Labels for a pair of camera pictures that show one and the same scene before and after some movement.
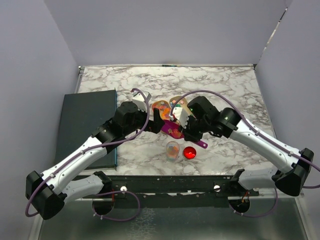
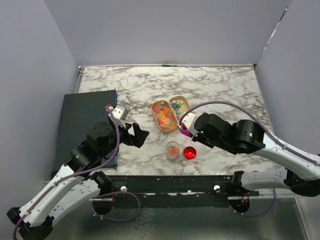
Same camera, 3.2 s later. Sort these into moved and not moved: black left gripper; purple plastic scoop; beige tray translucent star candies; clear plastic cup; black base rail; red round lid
Moved: black left gripper; purple plastic scoop
Not moved: beige tray translucent star candies; red round lid; clear plastic cup; black base rail
